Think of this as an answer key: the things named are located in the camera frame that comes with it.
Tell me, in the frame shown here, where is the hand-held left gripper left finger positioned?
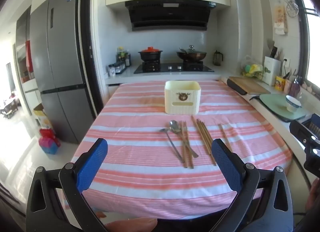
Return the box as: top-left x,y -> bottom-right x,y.
26,138 -> 108,232

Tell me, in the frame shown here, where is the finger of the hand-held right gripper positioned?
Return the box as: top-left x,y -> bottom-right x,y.
304,147 -> 320,180
289,120 -> 320,147

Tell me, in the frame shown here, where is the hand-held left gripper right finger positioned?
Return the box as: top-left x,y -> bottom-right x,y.
211,138 -> 294,232

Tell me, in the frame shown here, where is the wooden chopstick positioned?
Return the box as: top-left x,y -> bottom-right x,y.
218,124 -> 230,151
199,120 -> 215,162
184,121 -> 194,169
180,121 -> 188,169
191,115 -> 211,154
220,124 -> 233,152
196,119 -> 213,158
201,121 -> 217,166

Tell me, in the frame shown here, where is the small steel spoon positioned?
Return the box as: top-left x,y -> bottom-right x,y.
159,127 -> 185,163

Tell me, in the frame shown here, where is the large steel spoon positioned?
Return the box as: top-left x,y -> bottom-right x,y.
169,120 -> 199,158

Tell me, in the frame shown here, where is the cream plastic utensil holder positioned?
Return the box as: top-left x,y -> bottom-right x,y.
164,80 -> 202,115

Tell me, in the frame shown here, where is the person's right hand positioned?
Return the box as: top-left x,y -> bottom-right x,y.
306,179 -> 320,212

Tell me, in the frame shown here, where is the blue and white bowl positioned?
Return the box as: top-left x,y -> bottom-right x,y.
286,95 -> 302,113

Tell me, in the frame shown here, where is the green tray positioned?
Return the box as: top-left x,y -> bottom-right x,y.
259,93 -> 307,120

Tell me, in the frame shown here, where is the soap dispenser bottle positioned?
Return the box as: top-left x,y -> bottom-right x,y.
289,76 -> 302,97

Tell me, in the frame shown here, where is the red and blue toy house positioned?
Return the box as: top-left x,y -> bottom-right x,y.
38,128 -> 61,155

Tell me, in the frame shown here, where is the yellow box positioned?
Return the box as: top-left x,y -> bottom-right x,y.
275,75 -> 286,91

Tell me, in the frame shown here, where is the pink white striped tablecloth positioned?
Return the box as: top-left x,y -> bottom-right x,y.
70,80 -> 293,220

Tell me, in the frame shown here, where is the cardboard box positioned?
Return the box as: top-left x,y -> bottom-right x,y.
33,104 -> 54,132

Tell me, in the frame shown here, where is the white knife block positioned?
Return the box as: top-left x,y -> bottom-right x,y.
262,56 -> 281,86

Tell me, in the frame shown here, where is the wooden cutting board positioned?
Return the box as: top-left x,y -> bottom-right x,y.
229,76 -> 271,95

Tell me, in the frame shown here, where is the black plastic board rest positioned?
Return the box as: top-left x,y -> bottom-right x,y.
226,79 -> 248,95

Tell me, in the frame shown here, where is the plastic bag of sponges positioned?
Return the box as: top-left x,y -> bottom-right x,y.
240,55 -> 264,80

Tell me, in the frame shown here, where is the dining furniture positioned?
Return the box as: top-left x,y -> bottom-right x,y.
0,97 -> 20,119

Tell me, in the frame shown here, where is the glass french press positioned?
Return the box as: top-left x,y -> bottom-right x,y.
213,50 -> 224,67

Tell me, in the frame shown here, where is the grey refrigerator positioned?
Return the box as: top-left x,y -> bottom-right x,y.
29,0 -> 94,145

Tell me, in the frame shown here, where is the black gas stove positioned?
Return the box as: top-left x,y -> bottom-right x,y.
134,62 -> 215,74

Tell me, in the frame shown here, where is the wok with glass lid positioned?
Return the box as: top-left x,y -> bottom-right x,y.
176,45 -> 208,63

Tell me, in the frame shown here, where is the black pot with red lid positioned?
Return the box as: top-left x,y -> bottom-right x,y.
138,46 -> 163,63

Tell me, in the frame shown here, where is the red hanging cloth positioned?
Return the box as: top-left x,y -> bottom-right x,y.
25,40 -> 34,72

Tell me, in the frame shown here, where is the black range hood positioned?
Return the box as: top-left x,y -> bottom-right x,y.
125,0 -> 217,32

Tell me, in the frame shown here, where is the window frame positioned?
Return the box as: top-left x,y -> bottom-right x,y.
285,0 -> 320,90

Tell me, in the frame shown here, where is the wall calendar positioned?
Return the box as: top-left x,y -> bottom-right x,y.
274,2 -> 288,35

